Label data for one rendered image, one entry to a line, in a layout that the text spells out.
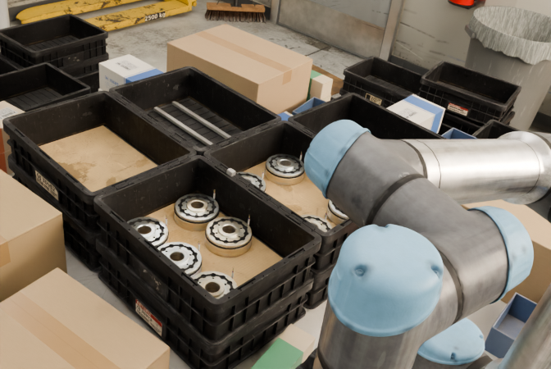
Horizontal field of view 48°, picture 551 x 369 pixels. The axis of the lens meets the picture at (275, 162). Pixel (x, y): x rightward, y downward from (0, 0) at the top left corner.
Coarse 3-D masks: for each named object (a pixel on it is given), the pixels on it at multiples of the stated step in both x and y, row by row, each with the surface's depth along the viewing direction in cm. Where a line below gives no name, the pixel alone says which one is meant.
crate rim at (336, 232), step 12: (252, 132) 160; (264, 132) 162; (300, 132) 164; (228, 144) 154; (204, 156) 148; (228, 168) 145; (240, 180) 142; (264, 192) 139; (276, 204) 136; (300, 216) 133; (312, 228) 130; (336, 228) 131; (348, 228) 134; (324, 240) 129
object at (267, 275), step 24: (168, 168) 142; (216, 168) 145; (120, 192) 133; (120, 216) 126; (288, 216) 133; (144, 240) 121; (312, 240) 127; (168, 264) 116; (288, 264) 121; (192, 288) 112; (240, 288) 114; (216, 312) 110
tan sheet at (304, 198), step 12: (252, 168) 164; (264, 168) 165; (264, 180) 160; (276, 192) 157; (288, 192) 157; (300, 192) 158; (312, 192) 158; (288, 204) 153; (300, 204) 153; (312, 204) 154; (324, 204) 155; (324, 216) 150
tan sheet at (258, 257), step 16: (176, 224) 142; (176, 240) 137; (192, 240) 137; (256, 240) 140; (208, 256) 134; (240, 256) 135; (256, 256) 136; (272, 256) 136; (224, 272) 130; (240, 272) 131; (256, 272) 131
